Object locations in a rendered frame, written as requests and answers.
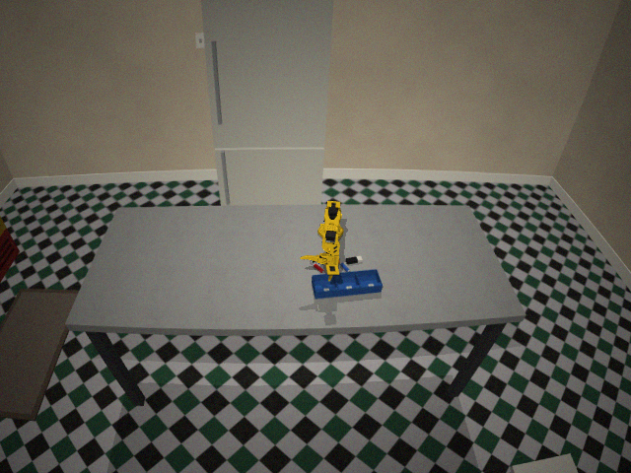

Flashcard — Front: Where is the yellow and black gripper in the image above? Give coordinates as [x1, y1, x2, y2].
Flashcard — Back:
[300, 252, 339, 282]

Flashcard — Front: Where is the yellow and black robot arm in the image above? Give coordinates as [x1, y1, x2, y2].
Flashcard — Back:
[317, 201, 344, 256]

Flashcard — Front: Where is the blue open bin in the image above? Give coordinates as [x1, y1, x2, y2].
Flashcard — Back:
[312, 269, 383, 299]

